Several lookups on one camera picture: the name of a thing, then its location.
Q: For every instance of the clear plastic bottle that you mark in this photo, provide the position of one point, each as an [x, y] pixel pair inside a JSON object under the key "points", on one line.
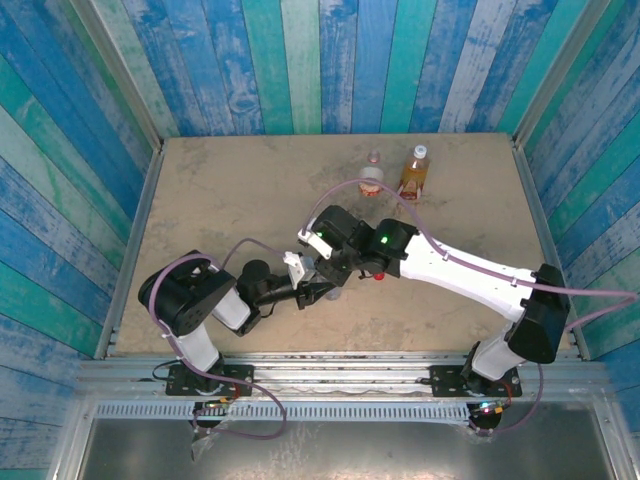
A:
{"points": [[334, 295]]}

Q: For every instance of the red bottle cap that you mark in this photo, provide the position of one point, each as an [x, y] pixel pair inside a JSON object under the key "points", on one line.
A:
{"points": [[379, 276]]}

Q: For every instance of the clear bottle red label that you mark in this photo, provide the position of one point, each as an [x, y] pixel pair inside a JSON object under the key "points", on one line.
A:
{"points": [[371, 177]]}

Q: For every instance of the amber tea bottle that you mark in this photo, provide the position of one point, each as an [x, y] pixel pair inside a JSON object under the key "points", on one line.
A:
{"points": [[414, 177]]}

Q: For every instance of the white cap blue print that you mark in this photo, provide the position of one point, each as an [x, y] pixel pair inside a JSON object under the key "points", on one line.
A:
{"points": [[420, 151]]}

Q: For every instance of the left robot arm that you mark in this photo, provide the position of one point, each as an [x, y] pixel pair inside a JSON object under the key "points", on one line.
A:
{"points": [[185, 295]]}

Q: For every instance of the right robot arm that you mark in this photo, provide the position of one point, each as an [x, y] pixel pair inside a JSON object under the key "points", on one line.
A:
{"points": [[465, 275]]}

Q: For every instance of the controller board with LEDs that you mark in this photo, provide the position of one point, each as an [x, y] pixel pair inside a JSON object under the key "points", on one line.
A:
{"points": [[212, 406], [487, 409]]}

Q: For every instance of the steel sheet panel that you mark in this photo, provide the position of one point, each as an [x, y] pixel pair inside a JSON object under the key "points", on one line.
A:
{"points": [[350, 450]]}

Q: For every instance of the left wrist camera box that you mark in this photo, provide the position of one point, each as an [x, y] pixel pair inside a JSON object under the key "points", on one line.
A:
{"points": [[299, 267]]}

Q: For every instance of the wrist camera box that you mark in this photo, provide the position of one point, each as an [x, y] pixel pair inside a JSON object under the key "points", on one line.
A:
{"points": [[299, 267], [316, 244]]}

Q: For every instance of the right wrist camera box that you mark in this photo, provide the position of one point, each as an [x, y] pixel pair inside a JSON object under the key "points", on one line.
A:
{"points": [[316, 244]]}

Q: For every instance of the aluminium rail frame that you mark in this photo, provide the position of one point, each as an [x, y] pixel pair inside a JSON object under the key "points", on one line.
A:
{"points": [[340, 375]]}

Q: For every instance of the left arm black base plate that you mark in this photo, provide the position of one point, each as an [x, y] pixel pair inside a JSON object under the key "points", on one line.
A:
{"points": [[240, 381]]}

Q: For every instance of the aluminium table side rail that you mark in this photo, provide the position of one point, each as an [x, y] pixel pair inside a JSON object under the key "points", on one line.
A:
{"points": [[135, 235], [535, 200]]}

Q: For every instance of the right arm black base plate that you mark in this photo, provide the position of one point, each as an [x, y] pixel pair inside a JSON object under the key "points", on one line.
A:
{"points": [[445, 381]]}

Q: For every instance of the aluminium corner post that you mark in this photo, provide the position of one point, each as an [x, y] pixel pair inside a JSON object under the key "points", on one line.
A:
{"points": [[560, 75], [125, 80]]}

